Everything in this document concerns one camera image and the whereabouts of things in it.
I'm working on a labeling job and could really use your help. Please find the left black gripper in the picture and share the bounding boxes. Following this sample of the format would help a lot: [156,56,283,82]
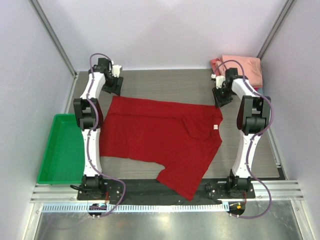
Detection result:
[102,73,123,96]

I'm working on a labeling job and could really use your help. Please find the red t shirt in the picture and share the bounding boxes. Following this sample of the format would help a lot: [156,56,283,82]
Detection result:
[99,96,223,201]

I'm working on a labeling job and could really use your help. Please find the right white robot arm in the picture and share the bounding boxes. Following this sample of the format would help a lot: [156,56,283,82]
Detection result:
[211,68,271,198]

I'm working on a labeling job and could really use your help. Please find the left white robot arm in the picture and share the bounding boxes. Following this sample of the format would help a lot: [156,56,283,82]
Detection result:
[72,53,124,200]

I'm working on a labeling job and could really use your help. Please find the salmon folded t shirt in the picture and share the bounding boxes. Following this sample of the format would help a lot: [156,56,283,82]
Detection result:
[209,57,227,76]

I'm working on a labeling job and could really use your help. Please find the pink folded t shirt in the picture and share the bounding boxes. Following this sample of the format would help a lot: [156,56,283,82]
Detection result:
[221,55,263,88]

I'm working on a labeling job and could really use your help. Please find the green plastic tray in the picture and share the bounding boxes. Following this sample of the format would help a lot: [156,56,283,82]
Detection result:
[37,114,85,185]

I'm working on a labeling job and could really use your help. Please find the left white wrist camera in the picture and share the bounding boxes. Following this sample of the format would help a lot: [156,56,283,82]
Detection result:
[111,64,123,78]

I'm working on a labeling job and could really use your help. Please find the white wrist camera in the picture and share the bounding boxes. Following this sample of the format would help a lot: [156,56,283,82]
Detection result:
[111,64,123,78]
[211,74,226,89]

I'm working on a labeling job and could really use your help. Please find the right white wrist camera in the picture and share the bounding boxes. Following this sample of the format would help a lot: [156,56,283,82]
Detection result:
[211,74,226,89]

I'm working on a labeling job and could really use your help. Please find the right aluminium frame post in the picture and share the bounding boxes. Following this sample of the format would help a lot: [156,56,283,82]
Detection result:
[256,0,297,60]

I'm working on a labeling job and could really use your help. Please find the aluminium frame post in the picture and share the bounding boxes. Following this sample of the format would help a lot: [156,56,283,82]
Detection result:
[28,0,77,78]
[256,0,297,60]

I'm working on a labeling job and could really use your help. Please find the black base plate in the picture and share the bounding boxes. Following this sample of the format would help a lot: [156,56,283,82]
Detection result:
[75,178,256,205]

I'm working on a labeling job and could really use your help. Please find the left aluminium frame post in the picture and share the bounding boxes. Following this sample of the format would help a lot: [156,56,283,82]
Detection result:
[28,0,77,78]

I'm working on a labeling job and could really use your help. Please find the slotted cable duct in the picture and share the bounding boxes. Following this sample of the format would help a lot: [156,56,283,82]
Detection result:
[42,202,230,214]

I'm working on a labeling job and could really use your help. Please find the aluminium front rail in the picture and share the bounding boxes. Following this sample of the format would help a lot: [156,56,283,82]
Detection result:
[30,180,304,203]

